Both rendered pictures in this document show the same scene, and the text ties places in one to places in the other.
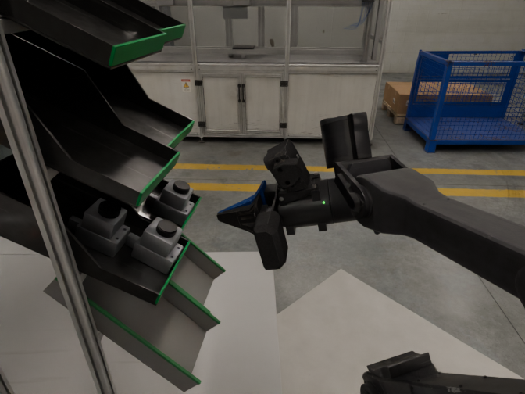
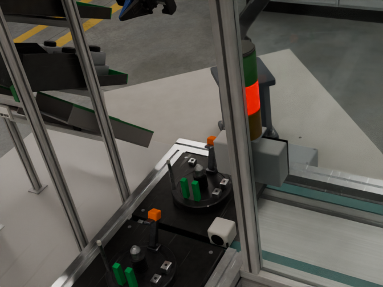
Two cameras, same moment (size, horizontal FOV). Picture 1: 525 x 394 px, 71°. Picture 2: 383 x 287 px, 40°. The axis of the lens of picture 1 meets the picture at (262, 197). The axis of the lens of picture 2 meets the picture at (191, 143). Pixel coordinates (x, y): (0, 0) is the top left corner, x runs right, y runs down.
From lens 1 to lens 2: 1.03 m
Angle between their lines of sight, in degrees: 45
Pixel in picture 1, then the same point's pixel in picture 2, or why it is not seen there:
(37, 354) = (12, 266)
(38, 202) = (78, 36)
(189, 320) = not seen: hidden behind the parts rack
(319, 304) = (122, 110)
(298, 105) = not seen: outside the picture
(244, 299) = (80, 143)
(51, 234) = (85, 57)
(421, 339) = (184, 82)
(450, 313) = not seen: hidden behind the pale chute
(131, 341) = (118, 126)
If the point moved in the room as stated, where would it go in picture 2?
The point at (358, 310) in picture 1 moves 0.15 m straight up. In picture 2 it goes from (143, 97) to (134, 58)
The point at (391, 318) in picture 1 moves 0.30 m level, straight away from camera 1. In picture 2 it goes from (161, 87) to (122, 60)
